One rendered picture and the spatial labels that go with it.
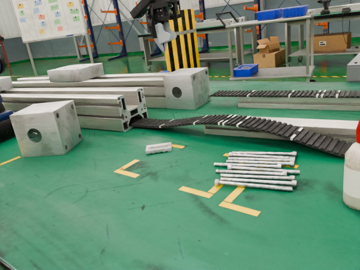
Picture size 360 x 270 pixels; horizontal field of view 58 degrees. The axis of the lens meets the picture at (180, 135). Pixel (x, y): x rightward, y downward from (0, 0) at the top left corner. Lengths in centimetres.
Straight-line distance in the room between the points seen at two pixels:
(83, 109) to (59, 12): 593
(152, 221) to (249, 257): 13
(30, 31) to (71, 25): 95
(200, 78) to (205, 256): 61
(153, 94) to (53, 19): 596
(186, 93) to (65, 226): 52
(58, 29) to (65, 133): 609
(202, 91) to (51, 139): 42
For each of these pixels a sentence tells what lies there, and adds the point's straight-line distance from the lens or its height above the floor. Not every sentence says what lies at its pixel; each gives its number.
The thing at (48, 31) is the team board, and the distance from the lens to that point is 694.
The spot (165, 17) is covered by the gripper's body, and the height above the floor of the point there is 102.
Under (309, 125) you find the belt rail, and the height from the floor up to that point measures 81.
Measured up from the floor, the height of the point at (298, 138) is 80.
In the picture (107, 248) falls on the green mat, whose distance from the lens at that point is 40.
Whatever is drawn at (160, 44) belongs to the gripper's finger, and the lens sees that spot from 109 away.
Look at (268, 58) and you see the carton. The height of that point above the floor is 16.
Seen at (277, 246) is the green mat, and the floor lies 78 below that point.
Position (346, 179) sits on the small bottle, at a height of 82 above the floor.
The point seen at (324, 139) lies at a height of 79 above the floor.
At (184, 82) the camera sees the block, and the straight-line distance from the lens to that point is 86.
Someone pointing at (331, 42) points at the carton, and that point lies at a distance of 563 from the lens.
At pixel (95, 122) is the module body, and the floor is 80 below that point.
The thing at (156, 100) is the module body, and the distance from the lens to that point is 93.
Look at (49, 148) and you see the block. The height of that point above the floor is 80.
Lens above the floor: 102
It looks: 20 degrees down
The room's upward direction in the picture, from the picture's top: 8 degrees counter-clockwise
